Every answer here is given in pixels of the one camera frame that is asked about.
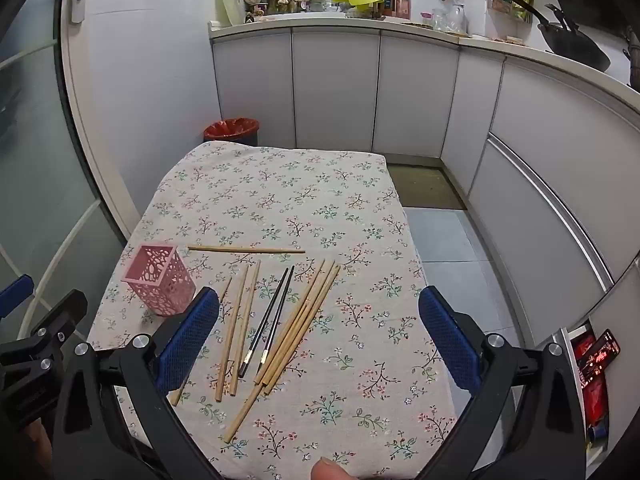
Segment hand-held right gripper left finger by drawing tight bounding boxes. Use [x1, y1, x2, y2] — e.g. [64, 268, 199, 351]
[52, 286, 223, 480]

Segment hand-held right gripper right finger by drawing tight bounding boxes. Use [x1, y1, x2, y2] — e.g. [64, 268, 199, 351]
[417, 285, 586, 480]

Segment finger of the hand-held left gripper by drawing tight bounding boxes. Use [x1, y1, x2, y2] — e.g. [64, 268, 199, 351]
[0, 274, 35, 321]
[0, 289, 90, 378]

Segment wooden chopstick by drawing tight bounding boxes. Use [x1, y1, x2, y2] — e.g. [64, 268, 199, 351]
[229, 260, 262, 396]
[215, 265, 251, 403]
[223, 303, 309, 443]
[255, 259, 327, 386]
[259, 260, 335, 388]
[187, 244, 306, 254]
[264, 265, 342, 395]
[167, 277, 234, 407]

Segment pink perforated utensil holder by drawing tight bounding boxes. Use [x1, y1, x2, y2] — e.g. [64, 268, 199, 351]
[121, 243, 197, 317]

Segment person's right hand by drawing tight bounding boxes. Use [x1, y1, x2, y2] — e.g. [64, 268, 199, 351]
[310, 457, 353, 480]

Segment open white drawer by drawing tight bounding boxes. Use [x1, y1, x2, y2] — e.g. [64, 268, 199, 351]
[559, 321, 613, 467]

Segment frosted glass door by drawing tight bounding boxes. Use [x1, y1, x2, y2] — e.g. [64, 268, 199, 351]
[0, 0, 146, 351]

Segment brown floor mat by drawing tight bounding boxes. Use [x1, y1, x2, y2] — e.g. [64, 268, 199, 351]
[386, 164, 468, 211]

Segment red packet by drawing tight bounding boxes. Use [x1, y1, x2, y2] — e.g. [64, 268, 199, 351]
[572, 335, 611, 428]

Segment floral tablecloth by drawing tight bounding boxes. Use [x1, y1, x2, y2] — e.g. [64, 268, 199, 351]
[87, 140, 458, 480]

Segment bin with red bag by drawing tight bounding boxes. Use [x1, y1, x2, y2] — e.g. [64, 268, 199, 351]
[203, 118, 261, 148]

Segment clear plastic bag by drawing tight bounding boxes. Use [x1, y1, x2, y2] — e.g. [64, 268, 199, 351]
[431, 2, 469, 34]

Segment black wok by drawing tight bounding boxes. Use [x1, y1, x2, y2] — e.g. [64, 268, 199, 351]
[509, 0, 613, 74]

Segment white cutting board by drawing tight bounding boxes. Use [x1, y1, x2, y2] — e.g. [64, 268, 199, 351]
[215, 0, 247, 27]

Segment wall spice rack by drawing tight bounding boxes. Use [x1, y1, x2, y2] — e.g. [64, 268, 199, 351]
[489, 0, 536, 24]

